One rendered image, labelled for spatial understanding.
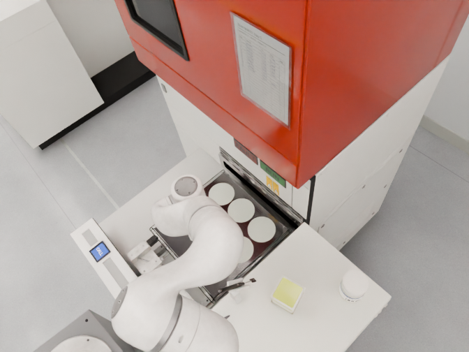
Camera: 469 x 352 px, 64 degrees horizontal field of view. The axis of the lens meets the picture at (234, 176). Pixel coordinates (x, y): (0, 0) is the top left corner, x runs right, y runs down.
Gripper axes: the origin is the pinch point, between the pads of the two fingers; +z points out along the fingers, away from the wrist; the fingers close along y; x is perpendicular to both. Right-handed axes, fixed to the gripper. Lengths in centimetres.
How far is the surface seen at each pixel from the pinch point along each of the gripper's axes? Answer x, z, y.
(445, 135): 104, 95, -142
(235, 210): 4.4, 9.9, -15.9
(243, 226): 9.2, 9.9, -10.4
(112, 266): -28.9, 4.4, 16.5
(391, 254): 78, 100, -52
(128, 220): -38.8, 18.0, -5.6
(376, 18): 38, -65, -28
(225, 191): -1.9, 9.8, -23.1
